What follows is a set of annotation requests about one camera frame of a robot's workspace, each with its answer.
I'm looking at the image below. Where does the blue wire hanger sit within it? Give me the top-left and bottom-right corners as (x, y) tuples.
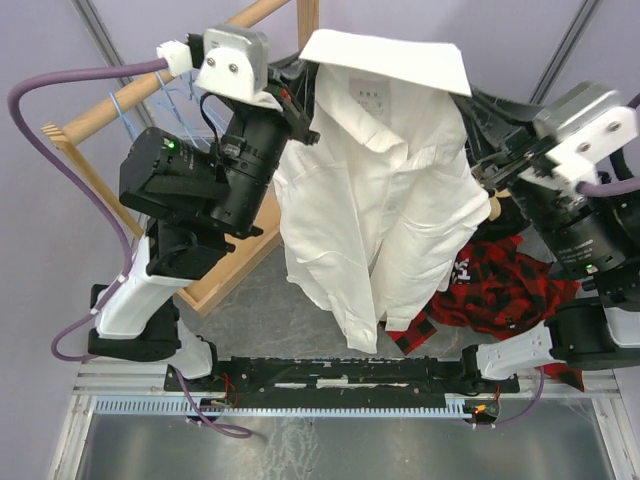
(155, 71), (183, 123)
(109, 92), (140, 142)
(171, 72), (198, 102)

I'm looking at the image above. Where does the wooden clothes rack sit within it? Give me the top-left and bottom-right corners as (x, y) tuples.
(41, 1), (320, 316)

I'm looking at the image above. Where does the blue wire hanger front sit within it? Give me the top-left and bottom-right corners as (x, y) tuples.
(109, 92), (140, 142)

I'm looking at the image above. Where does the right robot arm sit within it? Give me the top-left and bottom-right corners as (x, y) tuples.
(454, 82), (639, 391)

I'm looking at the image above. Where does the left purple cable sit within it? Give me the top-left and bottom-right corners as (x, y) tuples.
(8, 58), (166, 362)

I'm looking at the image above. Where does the black beige floral blanket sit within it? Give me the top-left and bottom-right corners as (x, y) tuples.
(488, 193), (530, 238)

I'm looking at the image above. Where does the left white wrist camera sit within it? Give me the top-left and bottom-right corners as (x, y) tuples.
(156, 24), (282, 111)

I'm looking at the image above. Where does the red black plaid shirt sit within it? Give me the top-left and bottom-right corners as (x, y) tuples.
(387, 235), (586, 394)

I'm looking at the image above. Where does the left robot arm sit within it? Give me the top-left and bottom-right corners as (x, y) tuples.
(88, 55), (319, 390)

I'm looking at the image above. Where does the grey slotted cable duct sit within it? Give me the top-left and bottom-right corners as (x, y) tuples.
(94, 396), (472, 420)

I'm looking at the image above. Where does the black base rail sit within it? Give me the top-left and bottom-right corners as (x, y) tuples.
(185, 357), (520, 408)

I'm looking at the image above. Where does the white shirt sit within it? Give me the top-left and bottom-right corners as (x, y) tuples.
(274, 29), (491, 354)

